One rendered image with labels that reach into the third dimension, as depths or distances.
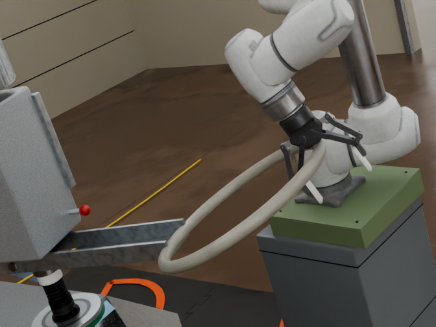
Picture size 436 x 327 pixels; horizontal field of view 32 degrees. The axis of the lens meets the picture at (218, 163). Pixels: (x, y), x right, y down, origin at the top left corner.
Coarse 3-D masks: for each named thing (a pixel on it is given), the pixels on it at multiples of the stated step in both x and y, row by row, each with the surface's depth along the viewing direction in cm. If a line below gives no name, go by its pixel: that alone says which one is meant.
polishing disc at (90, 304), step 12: (84, 300) 224; (96, 300) 222; (48, 312) 224; (84, 312) 218; (96, 312) 216; (36, 324) 219; (48, 324) 217; (60, 324) 215; (72, 324) 213; (84, 324) 212
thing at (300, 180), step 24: (264, 168) 199; (312, 168) 163; (288, 192) 158; (192, 216) 198; (264, 216) 156; (168, 240) 191; (216, 240) 159; (240, 240) 157; (168, 264) 169; (192, 264) 162
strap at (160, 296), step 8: (112, 280) 428; (120, 280) 426; (128, 280) 423; (136, 280) 420; (144, 280) 417; (104, 288) 423; (152, 288) 406; (160, 288) 404; (160, 296) 396; (160, 304) 388
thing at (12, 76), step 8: (0, 40) 191; (0, 48) 190; (0, 56) 189; (0, 64) 188; (8, 64) 192; (0, 72) 188; (8, 72) 191; (0, 80) 188; (8, 80) 191; (0, 88) 189
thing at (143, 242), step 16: (128, 224) 204; (144, 224) 201; (160, 224) 199; (176, 224) 197; (64, 240) 214; (80, 240) 212; (96, 240) 210; (112, 240) 207; (128, 240) 205; (144, 240) 202; (160, 240) 199; (48, 256) 203; (64, 256) 201; (80, 256) 199; (96, 256) 197; (112, 256) 195; (128, 256) 193; (144, 256) 191; (0, 272) 214; (16, 272) 211
